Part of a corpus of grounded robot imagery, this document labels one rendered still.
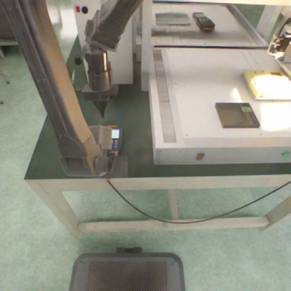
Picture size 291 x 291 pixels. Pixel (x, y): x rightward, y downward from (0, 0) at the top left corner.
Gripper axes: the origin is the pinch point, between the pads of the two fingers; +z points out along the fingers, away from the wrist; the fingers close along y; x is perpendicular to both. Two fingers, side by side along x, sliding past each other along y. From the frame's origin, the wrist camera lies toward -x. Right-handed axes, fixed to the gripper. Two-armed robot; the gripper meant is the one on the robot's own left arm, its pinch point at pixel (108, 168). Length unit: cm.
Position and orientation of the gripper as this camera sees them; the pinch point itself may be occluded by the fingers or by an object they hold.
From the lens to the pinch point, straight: 72.5
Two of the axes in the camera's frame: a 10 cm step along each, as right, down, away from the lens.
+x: 0.2, 9.9, -1.5
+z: -0.4, 1.5, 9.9
